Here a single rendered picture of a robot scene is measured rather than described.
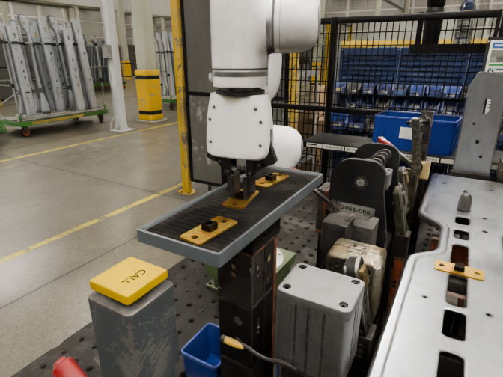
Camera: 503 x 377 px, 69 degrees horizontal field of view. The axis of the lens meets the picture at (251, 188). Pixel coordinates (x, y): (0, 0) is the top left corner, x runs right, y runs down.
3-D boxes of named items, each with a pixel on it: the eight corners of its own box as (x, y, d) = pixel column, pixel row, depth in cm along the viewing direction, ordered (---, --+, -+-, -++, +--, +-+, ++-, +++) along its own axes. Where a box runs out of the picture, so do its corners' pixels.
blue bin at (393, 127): (450, 156, 138) (456, 122, 133) (370, 146, 154) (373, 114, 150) (456, 148, 150) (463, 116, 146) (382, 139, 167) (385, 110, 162)
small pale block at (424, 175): (413, 263, 129) (430, 164, 116) (402, 261, 130) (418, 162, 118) (414, 259, 132) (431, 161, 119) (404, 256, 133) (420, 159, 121)
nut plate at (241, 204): (242, 209, 58) (242, 203, 57) (221, 206, 59) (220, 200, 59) (260, 192, 65) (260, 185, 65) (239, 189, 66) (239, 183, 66)
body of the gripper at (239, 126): (198, 84, 54) (202, 158, 58) (264, 86, 51) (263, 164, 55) (219, 81, 61) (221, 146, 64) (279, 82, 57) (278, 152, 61)
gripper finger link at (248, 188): (242, 161, 58) (242, 200, 60) (261, 162, 57) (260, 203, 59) (249, 155, 61) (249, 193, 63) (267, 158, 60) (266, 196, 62)
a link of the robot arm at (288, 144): (239, 195, 116) (241, 120, 108) (297, 200, 114) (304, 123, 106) (232, 209, 105) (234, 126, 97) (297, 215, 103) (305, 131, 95)
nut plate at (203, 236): (199, 246, 47) (198, 238, 46) (177, 238, 49) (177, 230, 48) (239, 223, 53) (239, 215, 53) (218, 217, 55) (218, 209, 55)
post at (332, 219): (331, 391, 80) (347, 225, 66) (309, 381, 82) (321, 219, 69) (337, 375, 84) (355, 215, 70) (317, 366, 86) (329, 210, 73)
